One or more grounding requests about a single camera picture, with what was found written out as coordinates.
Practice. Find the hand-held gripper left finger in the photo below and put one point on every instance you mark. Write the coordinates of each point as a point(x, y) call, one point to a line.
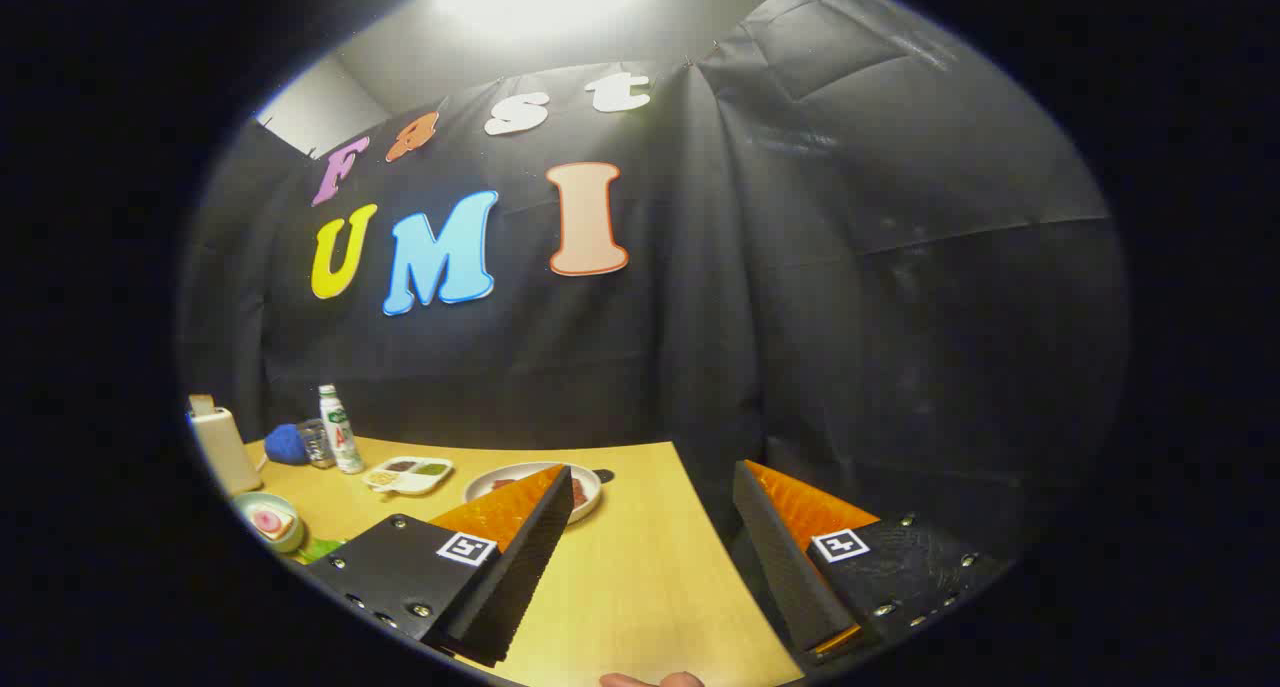
point(520, 577)

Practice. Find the pile of yellow soybeans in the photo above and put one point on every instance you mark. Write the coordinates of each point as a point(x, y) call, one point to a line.
point(383, 479)

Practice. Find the white round bowl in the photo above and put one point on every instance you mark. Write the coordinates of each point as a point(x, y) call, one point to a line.
point(482, 489)

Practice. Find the pink ham slice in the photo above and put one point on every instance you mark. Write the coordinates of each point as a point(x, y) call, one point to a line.
point(269, 521)

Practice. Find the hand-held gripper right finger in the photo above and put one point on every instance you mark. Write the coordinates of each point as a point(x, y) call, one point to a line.
point(790, 567)

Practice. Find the white toaster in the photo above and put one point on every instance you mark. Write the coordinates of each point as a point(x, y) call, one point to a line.
point(225, 452)

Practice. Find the white green drink bottle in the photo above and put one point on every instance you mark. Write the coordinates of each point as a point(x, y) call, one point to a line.
point(343, 442)

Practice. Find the pile of green beans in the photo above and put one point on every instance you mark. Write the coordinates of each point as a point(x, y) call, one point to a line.
point(431, 469)

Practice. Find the white divided dish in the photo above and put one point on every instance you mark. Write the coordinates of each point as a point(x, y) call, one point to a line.
point(440, 479)

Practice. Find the pile of dark red beans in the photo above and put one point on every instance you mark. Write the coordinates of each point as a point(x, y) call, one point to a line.
point(401, 465)

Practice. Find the pale green plate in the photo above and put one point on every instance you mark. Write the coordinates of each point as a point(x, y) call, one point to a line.
point(245, 503)

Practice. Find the white bread slice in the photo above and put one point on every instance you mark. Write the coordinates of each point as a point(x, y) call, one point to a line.
point(287, 534)

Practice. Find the blue oven mitt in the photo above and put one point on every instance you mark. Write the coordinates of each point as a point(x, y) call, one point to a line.
point(285, 444)

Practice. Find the black backdrop cloth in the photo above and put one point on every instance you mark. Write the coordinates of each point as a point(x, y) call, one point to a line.
point(800, 317)

